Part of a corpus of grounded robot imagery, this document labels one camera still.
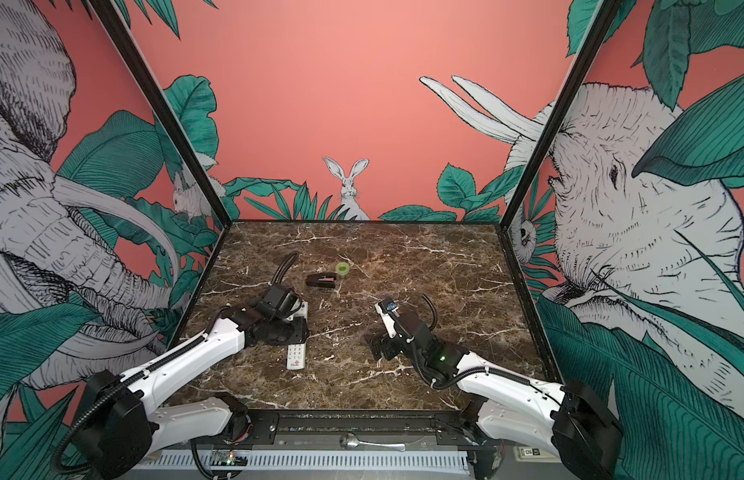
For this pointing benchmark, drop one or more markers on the green tape roll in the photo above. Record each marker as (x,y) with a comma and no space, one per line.
(342,268)

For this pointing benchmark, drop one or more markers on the white label box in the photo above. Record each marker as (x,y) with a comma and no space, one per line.
(534,455)

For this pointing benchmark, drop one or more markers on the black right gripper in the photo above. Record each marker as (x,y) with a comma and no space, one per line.
(388,346)

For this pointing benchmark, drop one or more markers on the black stapler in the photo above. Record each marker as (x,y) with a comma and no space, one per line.
(322,280)

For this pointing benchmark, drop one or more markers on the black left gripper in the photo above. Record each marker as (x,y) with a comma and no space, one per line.
(301,333)

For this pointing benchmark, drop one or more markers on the black enclosure corner post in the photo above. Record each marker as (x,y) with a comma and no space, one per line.
(110,18)
(599,27)

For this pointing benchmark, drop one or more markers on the white perforated cable tray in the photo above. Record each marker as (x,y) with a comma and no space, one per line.
(304,460)

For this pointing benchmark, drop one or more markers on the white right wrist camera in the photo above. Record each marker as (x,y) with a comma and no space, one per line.
(387,309)

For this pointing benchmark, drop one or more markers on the black enclosure corner post right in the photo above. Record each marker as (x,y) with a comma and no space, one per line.
(599,27)

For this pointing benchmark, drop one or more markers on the black enclosure corner post left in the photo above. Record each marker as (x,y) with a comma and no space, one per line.
(110,18)

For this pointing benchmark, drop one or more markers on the white remote control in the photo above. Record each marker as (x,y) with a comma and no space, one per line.
(296,352)

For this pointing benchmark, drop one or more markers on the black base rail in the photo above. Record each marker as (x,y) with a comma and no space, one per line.
(449,427)

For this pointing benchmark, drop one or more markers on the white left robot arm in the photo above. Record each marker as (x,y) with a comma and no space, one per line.
(123,417)

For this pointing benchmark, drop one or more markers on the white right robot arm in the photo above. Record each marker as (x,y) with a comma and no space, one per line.
(569,421)

